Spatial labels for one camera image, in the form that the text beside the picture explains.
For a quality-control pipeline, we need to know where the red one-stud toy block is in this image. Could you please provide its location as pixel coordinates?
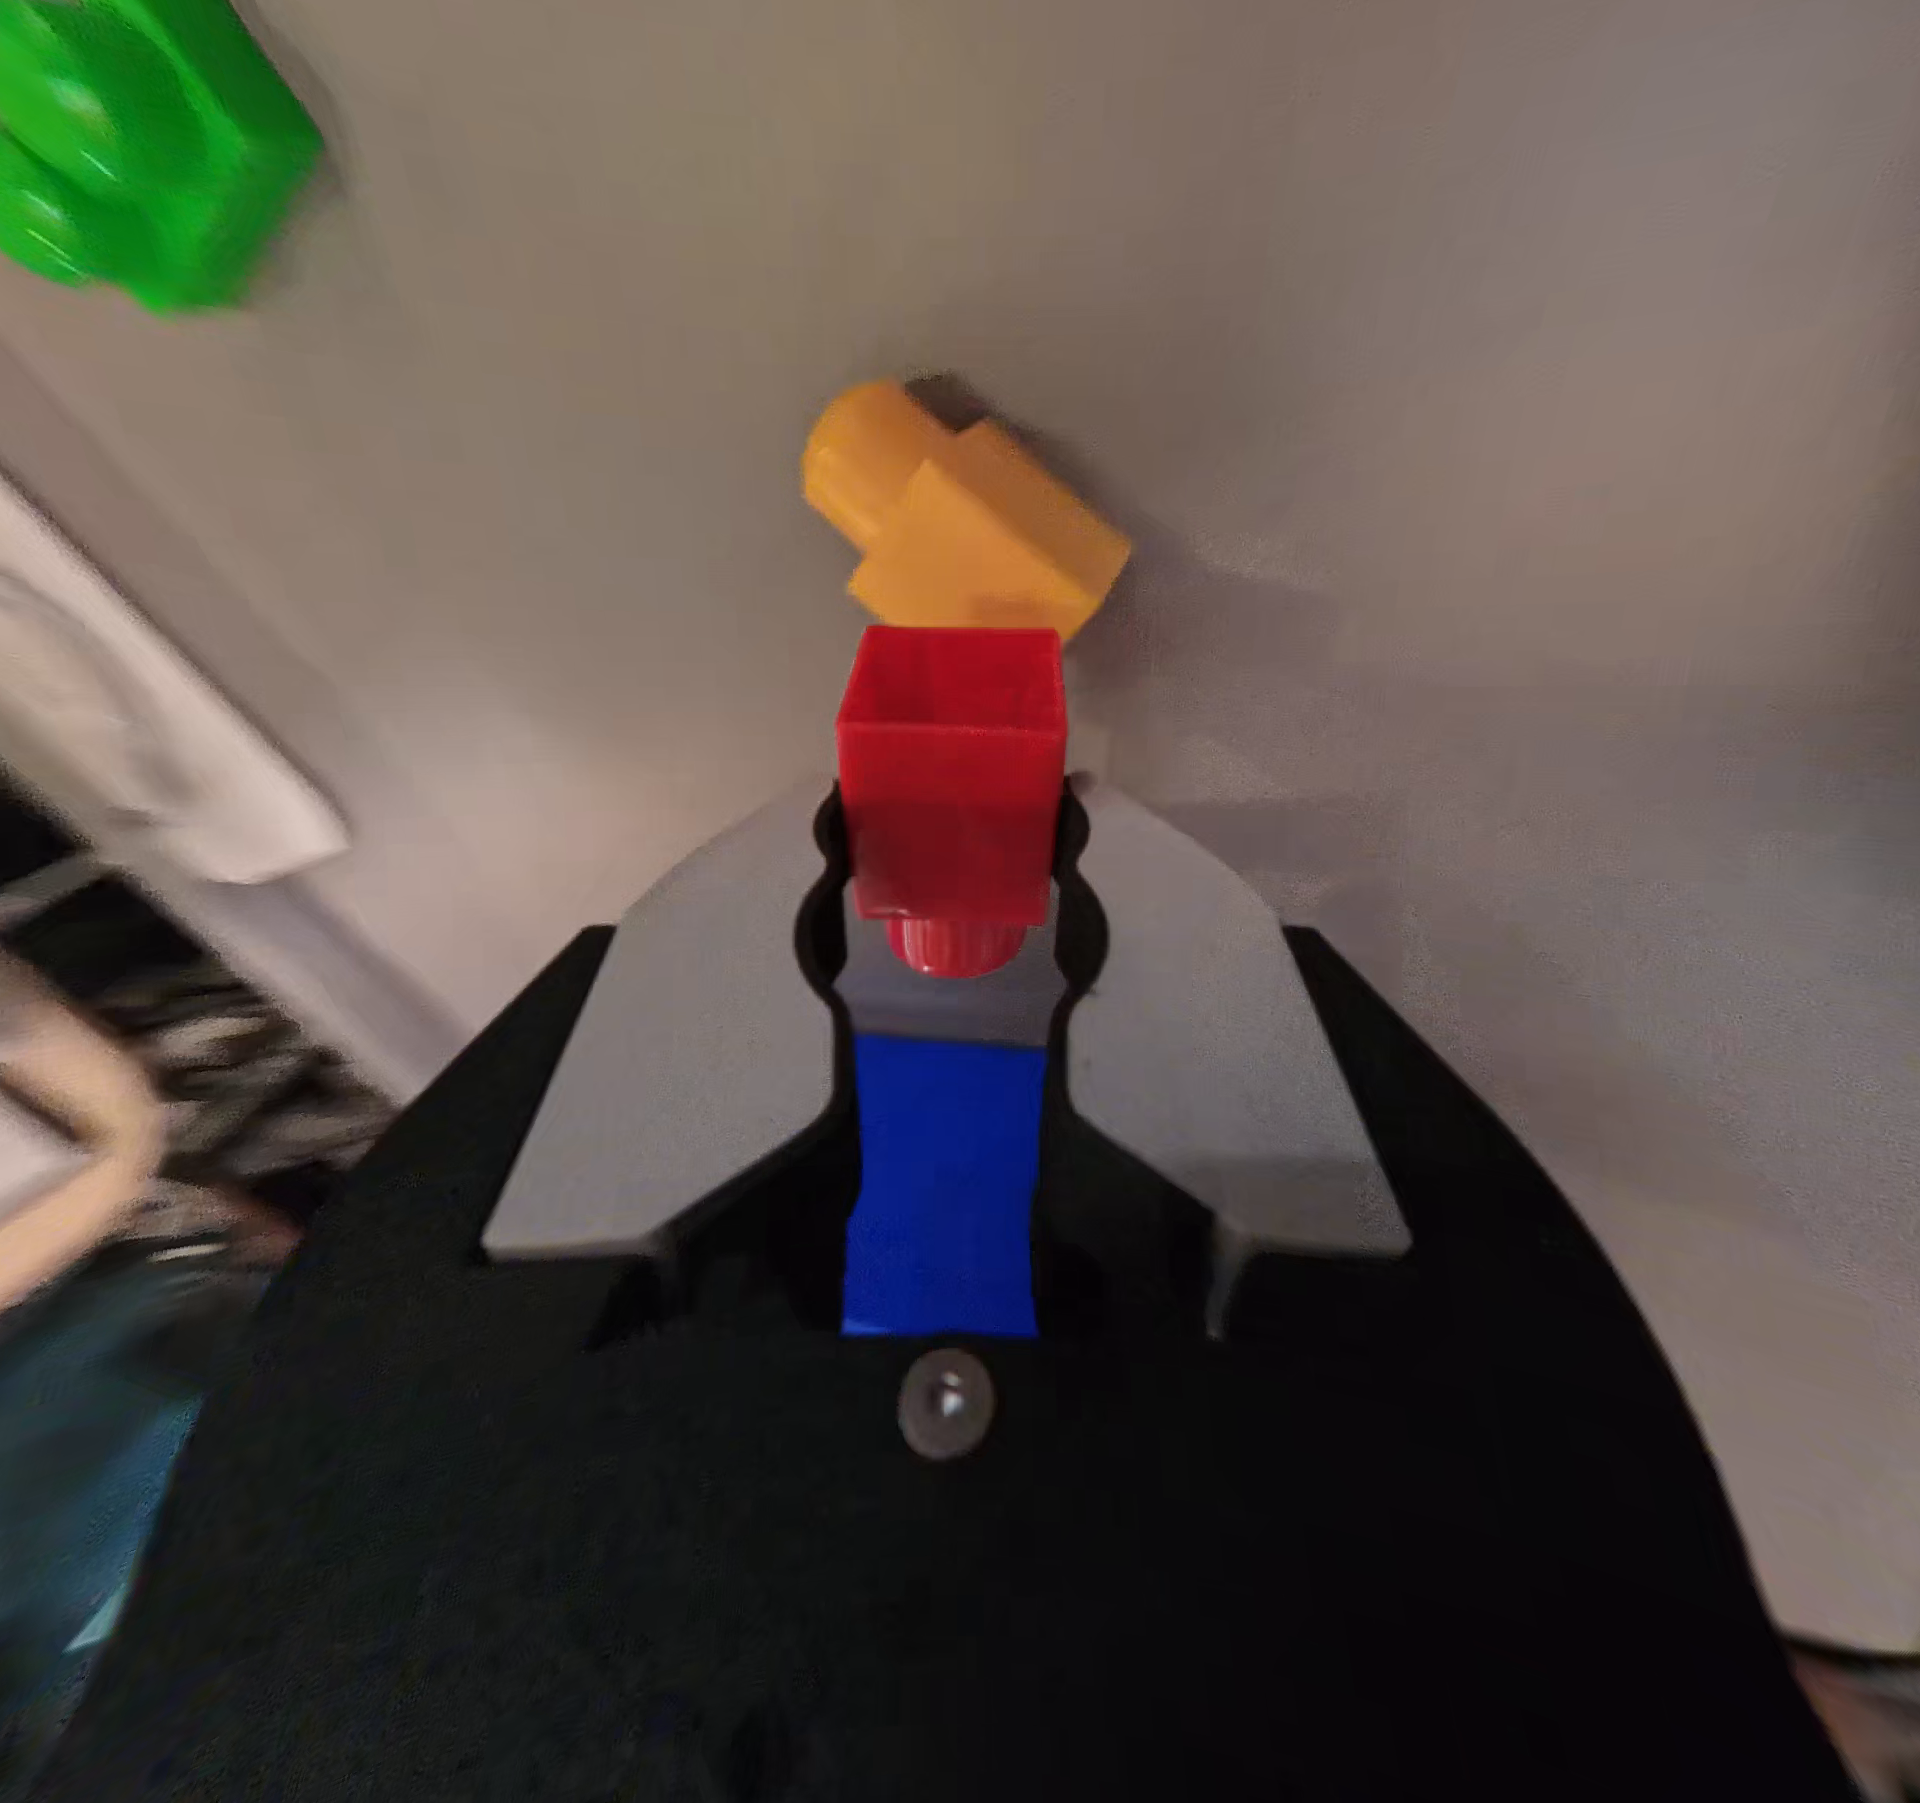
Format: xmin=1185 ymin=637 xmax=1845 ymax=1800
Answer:
xmin=835 ymin=621 xmax=1070 ymax=980

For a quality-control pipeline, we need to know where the green two-stud toy block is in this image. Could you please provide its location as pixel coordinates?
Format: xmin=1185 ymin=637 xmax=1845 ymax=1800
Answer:
xmin=0 ymin=0 xmax=327 ymax=319

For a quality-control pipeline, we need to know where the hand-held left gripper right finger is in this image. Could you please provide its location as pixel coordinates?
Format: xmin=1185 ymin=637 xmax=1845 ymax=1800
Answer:
xmin=1039 ymin=775 xmax=1415 ymax=1340

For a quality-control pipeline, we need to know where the yellow one-stud toy block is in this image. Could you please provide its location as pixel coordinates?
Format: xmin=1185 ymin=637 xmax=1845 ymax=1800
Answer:
xmin=799 ymin=377 xmax=1134 ymax=649

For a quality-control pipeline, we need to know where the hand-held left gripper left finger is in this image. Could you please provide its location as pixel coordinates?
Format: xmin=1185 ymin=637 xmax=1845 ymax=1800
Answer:
xmin=480 ymin=781 xmax=865 ymax=1331

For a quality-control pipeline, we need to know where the blue plastic bin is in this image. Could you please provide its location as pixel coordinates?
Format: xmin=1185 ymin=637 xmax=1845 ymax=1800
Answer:
xmin=843 ymin=1029 xmax=1050 ymax=1340

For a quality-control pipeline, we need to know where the grey desk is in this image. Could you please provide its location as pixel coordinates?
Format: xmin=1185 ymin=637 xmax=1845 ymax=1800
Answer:
xmin=0 ymin=0 xmax=1920 ymax=1655

